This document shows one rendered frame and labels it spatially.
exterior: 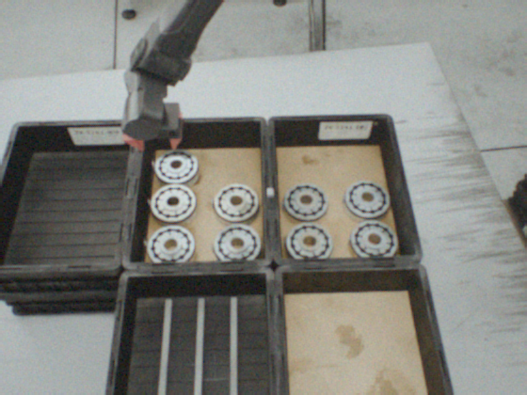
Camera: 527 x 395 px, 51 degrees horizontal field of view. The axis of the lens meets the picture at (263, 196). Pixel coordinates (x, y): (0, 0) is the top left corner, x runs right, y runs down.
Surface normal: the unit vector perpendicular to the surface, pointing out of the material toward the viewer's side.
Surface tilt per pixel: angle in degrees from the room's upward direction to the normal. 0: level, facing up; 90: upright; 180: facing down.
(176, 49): 93
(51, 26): 0
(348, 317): 0
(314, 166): 0
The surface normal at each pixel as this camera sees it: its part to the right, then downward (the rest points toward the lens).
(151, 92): 0.57, -0.41
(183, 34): 0.10, 0.85
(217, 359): 0.00, -0.57
